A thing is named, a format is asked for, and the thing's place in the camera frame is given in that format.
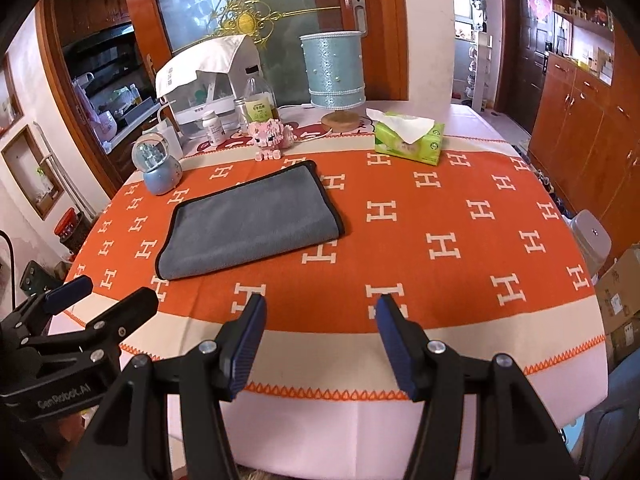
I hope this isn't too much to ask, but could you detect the purple grey microfiber towel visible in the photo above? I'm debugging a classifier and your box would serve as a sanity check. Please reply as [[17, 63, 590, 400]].
[[155, 160, 345, 281]]

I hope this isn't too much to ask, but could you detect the red bucket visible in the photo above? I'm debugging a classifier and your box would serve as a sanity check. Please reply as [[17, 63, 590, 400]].
[[53, 208, 80, 238]]

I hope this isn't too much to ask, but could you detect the blue castle snow globe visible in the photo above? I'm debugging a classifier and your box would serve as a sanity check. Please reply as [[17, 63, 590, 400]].
[[131, 133, 183, 196]]

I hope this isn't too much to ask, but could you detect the cardboard box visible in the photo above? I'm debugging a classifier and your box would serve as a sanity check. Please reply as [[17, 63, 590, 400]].
[[596, 244, 640, 364]]

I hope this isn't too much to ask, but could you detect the white plastic stool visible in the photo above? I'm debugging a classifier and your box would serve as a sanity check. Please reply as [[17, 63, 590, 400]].
[[568, 209, 612, 278]]

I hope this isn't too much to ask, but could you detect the white pill bottle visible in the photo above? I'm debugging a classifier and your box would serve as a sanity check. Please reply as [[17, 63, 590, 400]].
[[203, 110, 227, 148]]

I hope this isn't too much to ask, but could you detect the pink block pig toy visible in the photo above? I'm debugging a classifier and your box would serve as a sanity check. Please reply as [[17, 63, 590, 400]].
[[247, 118, 295, 162]]

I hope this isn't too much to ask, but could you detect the white plastic appliance box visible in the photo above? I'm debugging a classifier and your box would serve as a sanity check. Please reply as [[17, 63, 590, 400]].
[[155, 65, 239, 140]]

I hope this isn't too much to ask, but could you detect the clear bottle yellow liquid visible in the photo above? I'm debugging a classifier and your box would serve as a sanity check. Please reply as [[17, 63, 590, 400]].
[[243, 65, 279, 122]]

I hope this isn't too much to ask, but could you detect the green tissue pack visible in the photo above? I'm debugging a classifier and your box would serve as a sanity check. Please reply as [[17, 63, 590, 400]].
[[367, 108, 445, 166]]

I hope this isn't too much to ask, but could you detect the white cloth cover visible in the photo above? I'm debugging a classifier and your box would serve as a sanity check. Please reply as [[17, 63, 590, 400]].
[[155, 35, 262, 98]]

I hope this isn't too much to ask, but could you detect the wooden lamp base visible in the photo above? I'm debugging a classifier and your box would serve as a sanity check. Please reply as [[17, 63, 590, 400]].
[[321, 110, 360, 133]]

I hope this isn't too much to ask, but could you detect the gold door ornament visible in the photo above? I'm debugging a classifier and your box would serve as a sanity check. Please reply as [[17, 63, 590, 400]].
[[192, 0, 342, 49]]

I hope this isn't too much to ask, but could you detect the light blue lamp shade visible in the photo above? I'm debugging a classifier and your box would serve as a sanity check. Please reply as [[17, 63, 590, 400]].
[[299, 30, 366, 110]]

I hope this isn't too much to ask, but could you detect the dark entrance door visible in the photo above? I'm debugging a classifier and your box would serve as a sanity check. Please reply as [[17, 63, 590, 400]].
[[496, 0, 553, 132]]

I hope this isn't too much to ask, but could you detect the black cable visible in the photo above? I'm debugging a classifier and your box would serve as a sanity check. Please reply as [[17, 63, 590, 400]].
[[0, 228, 19, 311]]

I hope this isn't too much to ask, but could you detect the wooden wall cabinet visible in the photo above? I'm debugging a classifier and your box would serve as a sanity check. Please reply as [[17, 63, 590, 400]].
[[528, 0, 639, 259]]

